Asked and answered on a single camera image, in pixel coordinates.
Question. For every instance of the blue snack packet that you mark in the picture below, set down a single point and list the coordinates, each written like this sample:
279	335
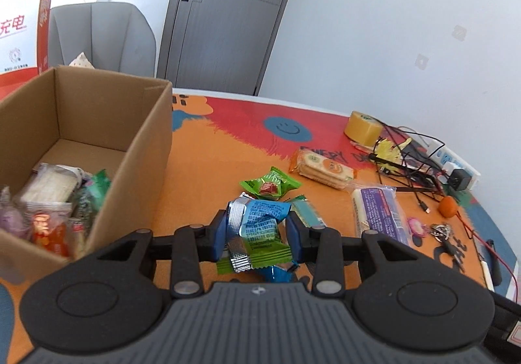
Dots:
260	221

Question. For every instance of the teal snack packet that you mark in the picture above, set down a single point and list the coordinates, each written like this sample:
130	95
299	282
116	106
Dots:
311	213

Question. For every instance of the dotted beige cushion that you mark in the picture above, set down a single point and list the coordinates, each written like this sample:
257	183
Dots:
82	61

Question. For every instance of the black metal stand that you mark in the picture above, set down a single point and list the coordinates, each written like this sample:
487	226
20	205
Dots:
407	188

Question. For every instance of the small green and white packet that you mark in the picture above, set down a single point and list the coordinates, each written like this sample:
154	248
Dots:
268	257

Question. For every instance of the clear purple snack packet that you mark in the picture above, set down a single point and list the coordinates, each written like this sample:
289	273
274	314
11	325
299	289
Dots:
12	217

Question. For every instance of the brown cardboard box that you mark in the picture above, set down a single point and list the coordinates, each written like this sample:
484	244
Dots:
134	168

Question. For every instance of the bunch of keys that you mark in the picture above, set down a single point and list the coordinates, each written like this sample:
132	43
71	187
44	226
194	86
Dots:
445	236

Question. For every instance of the black charger adapter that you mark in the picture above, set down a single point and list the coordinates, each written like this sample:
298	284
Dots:
459	179

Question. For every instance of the small clear biscuit packet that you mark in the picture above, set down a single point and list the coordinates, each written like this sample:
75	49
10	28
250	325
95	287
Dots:
79	238

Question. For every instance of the pink candy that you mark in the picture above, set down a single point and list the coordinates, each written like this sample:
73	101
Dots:
416	227

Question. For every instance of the white charger plug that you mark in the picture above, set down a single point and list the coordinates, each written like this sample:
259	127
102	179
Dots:
449	167

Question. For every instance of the yellow tape roll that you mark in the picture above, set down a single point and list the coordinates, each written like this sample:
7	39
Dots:
362	128

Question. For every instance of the red white banner stand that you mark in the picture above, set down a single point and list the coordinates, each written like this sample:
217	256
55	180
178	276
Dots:
24	1

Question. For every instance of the orange cracker packet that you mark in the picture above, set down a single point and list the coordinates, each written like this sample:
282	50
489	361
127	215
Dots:
325	168

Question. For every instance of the clear white bread packet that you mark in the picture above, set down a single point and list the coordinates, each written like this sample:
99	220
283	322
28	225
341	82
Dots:
49	185

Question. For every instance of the white power strip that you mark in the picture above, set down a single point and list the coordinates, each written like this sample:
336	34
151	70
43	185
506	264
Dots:
464	164

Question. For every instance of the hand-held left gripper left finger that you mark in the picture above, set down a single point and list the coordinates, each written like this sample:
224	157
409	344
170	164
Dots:
217	236

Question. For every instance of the grey door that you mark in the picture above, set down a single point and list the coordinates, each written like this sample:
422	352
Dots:
232	22

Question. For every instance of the white wall socket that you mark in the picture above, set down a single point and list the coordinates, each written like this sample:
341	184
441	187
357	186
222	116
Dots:
421	61

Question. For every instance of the dark green snack packet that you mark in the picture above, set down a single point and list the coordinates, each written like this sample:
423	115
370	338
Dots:
95	189

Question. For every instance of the grey upholstered chair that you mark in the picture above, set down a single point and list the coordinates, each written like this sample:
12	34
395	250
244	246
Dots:
110	38

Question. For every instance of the small orange snack packet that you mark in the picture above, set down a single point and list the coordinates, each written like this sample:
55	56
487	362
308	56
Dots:
57	244

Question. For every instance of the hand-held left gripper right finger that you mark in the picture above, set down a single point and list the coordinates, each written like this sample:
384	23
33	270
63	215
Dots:
294	238

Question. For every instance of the orange tangerine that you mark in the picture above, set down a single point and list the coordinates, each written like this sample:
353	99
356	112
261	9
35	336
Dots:
447	207

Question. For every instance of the green snack packet red picture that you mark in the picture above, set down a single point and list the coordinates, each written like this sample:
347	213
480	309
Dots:
268	185

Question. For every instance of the purple and white snack packet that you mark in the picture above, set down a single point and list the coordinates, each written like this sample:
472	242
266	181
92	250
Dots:
380	213

